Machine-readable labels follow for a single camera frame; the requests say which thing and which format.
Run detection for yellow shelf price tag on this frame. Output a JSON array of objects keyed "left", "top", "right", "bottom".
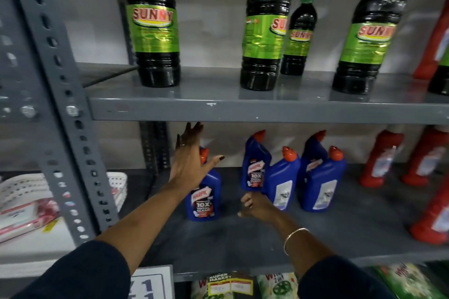
[{"left": 207, "top": 271, "right": 254, "bottom": 297}]

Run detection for small dark bottle green label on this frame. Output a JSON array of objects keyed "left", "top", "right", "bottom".
[{"left": 280, "top": 0, "right": 318, "bottom": 76}]

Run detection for white sign blue numbers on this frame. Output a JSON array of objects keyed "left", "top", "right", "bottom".
[{"left": 129, "top": 265, "right": 175, "bottom": 299}]

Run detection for dark blue sleeve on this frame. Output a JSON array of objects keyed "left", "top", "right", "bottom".
[
  {"left": 297, "top": 256, "right": 397, "bottom": 299},
  {"left": 11, "top": 240, "right": 132, "bottom": 299}
]

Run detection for person's left forearm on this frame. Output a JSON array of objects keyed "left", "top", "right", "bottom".
[{"left": 95, "top": 180, "right": 197, "bottom": 275}]

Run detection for white and red packet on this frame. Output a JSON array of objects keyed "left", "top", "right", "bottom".
[{"left": 0, "top": 173, "right": 61, "bottom": 244}]

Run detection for person's left hand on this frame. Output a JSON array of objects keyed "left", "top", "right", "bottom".
[{"left": 169, "top": 122, "right": 225, "bottom": 193}]

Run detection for blue cleaner bottle red cap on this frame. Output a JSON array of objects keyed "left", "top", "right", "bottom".
[
  {"left": 185, "top": 147, "right": 222, "bottom": 222},
  {"left": 297, "top": 130, "right": 330, "bottom": 187},
  {"left": 263, "top": 146, "right": 301, "bottom": 212},
  {"left": 241, "top": 130, "right": 273, "bottom": 192},
  {"left": 299, "top": 146, "right": 348, "bottom": 213}
]

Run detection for green and white packet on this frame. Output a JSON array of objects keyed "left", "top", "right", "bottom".
[
  {"left": 373, "top": 262, "right": 447, "bottom": 299},
  {"left": 257, "top": 272, "right": 299, "bottom": 299},
  {"left": 190, "top": 278, "right": 235, "bottom": 299}
]

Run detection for white plastic basket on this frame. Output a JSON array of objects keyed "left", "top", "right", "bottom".
[{"left": 106, "top": 171, "right": 128, "bottom": 213}]

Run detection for gold bangle bracelet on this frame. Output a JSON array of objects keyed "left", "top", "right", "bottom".
[{"left": 283, "top": 228, "right": 311, "bottom": 256}]

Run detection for person's right hand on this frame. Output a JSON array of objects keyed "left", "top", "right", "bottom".
[{"left": 237, "top": 192, "right": 282, "bottom": 224}]

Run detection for person's right forearm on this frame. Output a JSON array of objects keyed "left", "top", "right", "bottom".
[{"left": 270, "top": 209, "right": 338, "bottom": 279}]

